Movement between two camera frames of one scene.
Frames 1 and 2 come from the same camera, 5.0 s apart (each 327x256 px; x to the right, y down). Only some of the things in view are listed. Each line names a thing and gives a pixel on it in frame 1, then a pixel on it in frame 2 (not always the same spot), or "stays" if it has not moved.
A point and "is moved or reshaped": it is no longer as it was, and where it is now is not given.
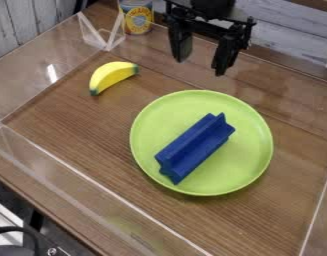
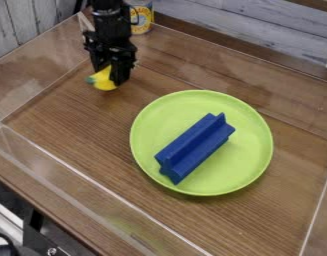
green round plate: x=232 y=164 stays
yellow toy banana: x=111 y=74 is moved or reshaped
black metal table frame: x=61 y=238 stays
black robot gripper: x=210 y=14 → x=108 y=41
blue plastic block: x=191 y=150 stays
